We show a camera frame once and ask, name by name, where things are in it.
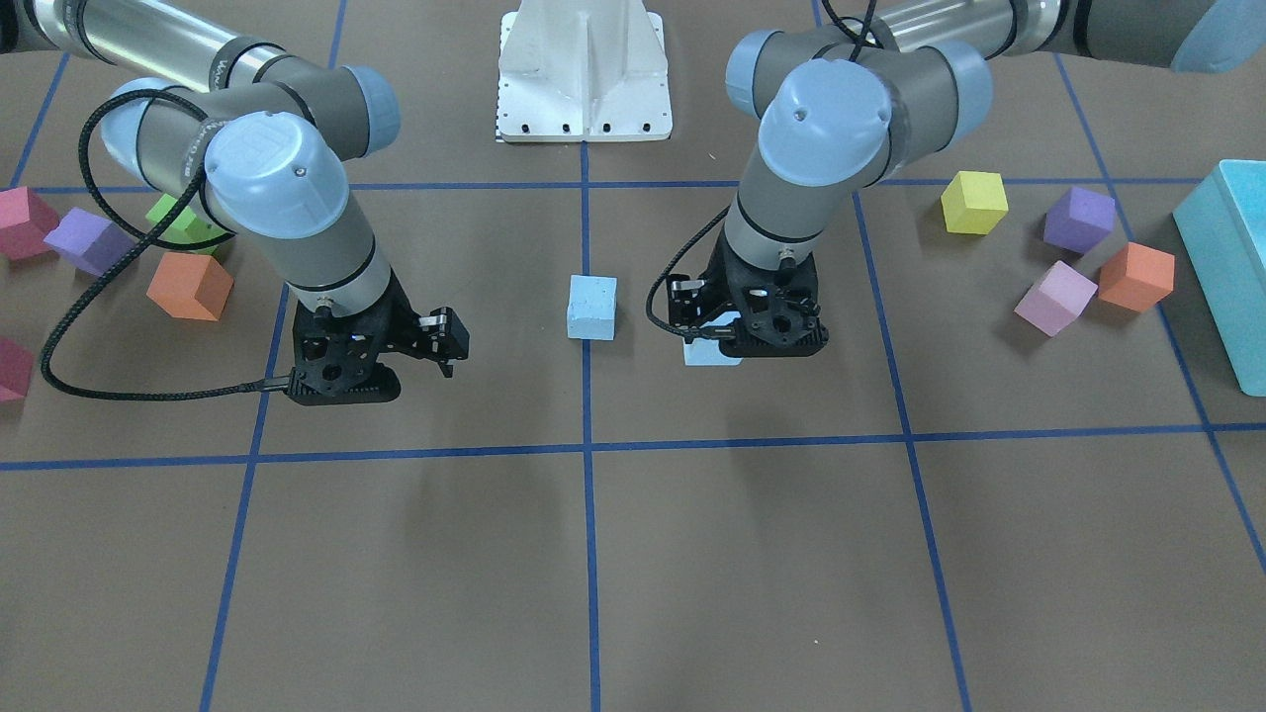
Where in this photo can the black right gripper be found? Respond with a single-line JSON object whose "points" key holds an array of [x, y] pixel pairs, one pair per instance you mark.
{"points": [[404, 317]]}

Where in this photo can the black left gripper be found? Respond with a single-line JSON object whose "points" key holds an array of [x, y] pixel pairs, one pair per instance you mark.
{"points": [[689, 302]]}

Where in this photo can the light blue foam block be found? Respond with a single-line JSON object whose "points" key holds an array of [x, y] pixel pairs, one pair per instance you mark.
{"points": [[705, 353], [592, 308]]}

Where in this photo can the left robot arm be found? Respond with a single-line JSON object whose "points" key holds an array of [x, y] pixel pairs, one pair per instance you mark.
{"points": [[845, 106]]}

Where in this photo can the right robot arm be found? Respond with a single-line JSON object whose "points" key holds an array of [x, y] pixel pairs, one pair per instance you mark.
{"points": [[254, 140]]}

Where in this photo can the orange foam block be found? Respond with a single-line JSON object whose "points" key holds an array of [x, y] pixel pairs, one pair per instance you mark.
{"points": [[1137, 278], [189, 286]]}

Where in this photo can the green foam block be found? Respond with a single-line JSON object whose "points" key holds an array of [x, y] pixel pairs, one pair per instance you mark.
{"points": [[187, 229]]}

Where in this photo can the yellow foam block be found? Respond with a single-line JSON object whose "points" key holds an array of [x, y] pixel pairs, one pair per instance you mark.
{"points": [[974, 202]]}

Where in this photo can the purple foam block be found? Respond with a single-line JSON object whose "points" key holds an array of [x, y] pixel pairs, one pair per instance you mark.
{"points": [[1080, 220], [93, 244]]}

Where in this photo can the pink foam block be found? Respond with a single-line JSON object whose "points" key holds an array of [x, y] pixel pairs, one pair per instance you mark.
{"points": [[1056, 299]]}

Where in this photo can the crimson foam block far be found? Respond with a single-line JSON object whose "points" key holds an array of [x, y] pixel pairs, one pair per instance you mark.
{"points": [[17, 364]]}

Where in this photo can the crimson foam block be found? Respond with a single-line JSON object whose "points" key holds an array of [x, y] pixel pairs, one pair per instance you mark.
{"points": [[17, 364], [26, 221]]}

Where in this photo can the crimson foam block near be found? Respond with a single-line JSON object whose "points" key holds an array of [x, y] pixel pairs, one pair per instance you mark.
{"points": [[26, 221]]}

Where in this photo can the teal plastic bin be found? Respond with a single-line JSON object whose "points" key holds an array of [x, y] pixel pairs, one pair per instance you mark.
{"points": [[1222, 224]]}

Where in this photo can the white pedestal base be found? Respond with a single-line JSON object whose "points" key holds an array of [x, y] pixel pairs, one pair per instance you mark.
{"points": [[583, 71]]}

